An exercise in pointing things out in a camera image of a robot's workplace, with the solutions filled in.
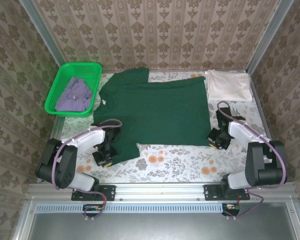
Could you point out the floral patterned tablecloth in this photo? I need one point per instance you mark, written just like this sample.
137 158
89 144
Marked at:
177 165

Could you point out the aluminium frame post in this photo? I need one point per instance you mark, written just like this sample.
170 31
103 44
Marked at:
267 37
42 32

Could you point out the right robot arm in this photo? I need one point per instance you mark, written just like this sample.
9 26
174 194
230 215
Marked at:
260 160

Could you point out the green plastic basket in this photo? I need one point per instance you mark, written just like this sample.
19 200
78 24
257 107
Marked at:
65 75

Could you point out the aluminium mounting rail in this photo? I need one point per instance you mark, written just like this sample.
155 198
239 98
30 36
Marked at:
160 191

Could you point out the dark green t-shirt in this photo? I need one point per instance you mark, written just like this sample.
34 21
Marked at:
152 112

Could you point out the white folded t-shirt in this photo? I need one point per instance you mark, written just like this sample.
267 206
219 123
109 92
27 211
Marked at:
227 86

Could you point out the grey metal front panel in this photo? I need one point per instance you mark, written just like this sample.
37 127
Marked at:
152 226

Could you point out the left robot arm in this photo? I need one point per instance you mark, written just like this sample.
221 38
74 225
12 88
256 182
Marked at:
87 140

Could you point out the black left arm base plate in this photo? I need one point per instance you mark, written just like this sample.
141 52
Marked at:
107 192

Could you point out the purple crumpled t-shirt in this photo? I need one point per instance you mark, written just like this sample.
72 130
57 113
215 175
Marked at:
73 96

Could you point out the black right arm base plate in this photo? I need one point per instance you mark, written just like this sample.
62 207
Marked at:
211 192

